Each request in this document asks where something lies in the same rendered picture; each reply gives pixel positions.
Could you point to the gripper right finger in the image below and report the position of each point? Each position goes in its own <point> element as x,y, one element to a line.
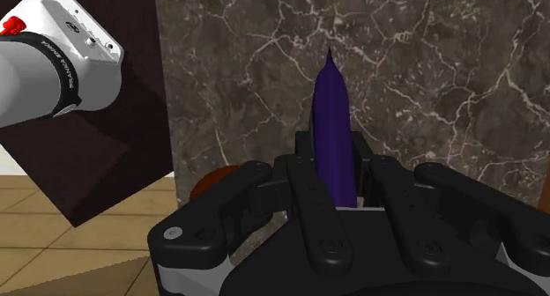
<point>423,235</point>

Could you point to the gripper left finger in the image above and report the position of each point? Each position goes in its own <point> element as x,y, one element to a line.
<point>320,226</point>

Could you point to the purple pointed pen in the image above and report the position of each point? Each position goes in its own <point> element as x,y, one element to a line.
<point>331,127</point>

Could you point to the reddish brown round object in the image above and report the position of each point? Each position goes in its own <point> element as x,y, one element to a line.
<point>212,181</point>

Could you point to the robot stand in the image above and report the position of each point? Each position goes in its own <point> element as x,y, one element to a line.
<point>90,166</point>

